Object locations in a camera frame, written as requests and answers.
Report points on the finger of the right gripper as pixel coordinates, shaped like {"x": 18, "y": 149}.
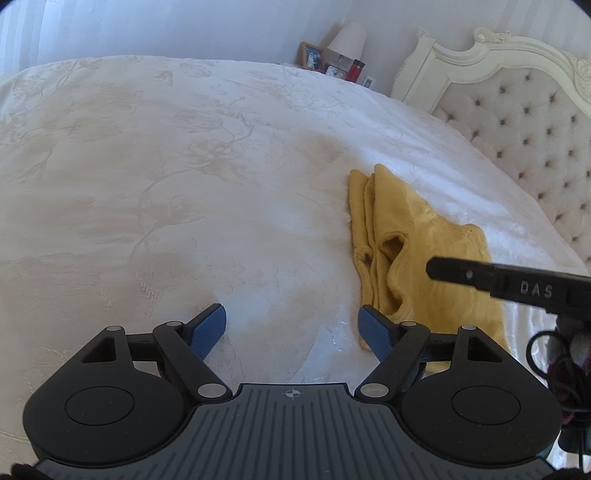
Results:
{"x": 462, "y": 272}

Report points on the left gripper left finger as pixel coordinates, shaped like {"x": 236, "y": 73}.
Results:
{"x": 183, "y": 348}

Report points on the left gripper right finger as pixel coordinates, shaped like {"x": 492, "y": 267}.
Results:
{"x": 398, "y": 347}

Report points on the mustard yellow knit sweater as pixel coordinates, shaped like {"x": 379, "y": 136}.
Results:
{"x": 395, "y": 232}

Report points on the white floral bedspread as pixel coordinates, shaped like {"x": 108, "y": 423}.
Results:
{"x": 136, "y": 190}

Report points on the cream tufted headboard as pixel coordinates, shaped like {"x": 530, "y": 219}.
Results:
{"x": 522, "y": 103}

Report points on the white table lamp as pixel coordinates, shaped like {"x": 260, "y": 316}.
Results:
{"x": 347, "y": 45}

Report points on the white wall outlet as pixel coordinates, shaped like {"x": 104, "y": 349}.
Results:
{"x": 368, "y": 82}

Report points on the small silver picture frame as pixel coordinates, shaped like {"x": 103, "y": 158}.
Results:
{"x": 335, "y": 71}

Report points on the wooden picture frame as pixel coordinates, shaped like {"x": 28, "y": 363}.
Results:
{"x": 311, "y": 57}

